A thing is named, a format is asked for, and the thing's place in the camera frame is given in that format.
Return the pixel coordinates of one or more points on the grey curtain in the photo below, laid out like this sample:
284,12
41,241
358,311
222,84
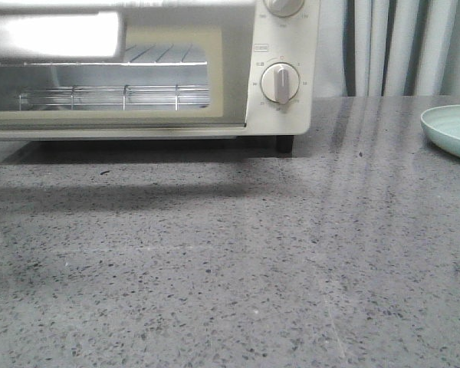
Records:
388,48

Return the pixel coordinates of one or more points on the white toaster oven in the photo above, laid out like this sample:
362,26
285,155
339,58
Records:
291,40

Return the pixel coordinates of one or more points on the upper temperature knob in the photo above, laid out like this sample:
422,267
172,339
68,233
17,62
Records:
283,8

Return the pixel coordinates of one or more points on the light green plate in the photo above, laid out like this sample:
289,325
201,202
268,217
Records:
442,126

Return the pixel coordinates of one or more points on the lower timer knob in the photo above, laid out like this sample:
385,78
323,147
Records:
280,83

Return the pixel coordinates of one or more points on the glass oven door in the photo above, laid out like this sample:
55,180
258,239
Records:
43,33

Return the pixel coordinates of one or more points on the wire oven rack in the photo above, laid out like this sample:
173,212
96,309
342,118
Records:
155,77

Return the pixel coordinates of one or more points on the black oven foot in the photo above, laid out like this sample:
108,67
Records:
284,144

